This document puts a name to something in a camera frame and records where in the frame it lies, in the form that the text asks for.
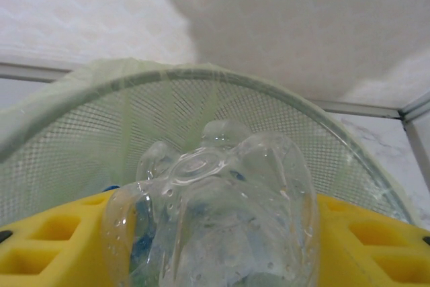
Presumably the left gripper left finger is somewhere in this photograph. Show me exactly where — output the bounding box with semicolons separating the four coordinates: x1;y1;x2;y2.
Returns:
0;190;135;287

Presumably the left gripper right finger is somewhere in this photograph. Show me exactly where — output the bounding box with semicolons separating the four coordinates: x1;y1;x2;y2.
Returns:
315;194;430;287

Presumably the blue label bottle blue cap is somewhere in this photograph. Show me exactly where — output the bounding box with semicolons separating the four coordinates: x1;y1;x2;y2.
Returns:
103;119;320;287

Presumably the metal mesh waste bin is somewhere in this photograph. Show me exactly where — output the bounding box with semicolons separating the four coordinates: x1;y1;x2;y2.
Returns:
0;65;417;234

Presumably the aluminium frame post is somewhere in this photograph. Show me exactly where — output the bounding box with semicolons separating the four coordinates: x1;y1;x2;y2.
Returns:
398;89;430;115

